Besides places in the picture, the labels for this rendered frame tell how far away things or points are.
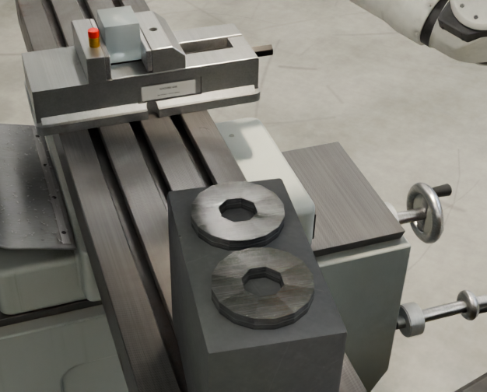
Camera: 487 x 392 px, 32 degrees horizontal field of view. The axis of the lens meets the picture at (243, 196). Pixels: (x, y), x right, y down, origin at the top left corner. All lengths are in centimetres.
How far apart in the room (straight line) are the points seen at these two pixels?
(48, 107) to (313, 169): 51
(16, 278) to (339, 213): 55
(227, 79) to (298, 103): 184
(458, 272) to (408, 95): 96
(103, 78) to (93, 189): 18
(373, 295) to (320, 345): 77
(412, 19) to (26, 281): 64
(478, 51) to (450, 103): 221
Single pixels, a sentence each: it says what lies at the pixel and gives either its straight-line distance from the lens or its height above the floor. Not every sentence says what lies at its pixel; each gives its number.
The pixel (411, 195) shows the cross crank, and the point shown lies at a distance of 166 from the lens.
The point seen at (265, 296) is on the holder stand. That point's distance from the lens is 73.
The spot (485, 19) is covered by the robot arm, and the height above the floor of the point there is 124.
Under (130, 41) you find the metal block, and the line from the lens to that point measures 129.
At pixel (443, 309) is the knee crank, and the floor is 54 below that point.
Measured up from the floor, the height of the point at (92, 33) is 109.
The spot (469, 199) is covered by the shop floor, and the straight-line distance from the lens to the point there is 280.
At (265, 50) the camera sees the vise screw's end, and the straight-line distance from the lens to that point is 139.
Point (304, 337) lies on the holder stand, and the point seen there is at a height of 114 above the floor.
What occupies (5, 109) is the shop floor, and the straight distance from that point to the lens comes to 320.
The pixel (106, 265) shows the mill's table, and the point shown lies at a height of 95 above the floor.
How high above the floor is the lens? 167
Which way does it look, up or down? 38 degrees down
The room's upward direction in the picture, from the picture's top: 1 degrees clockwise
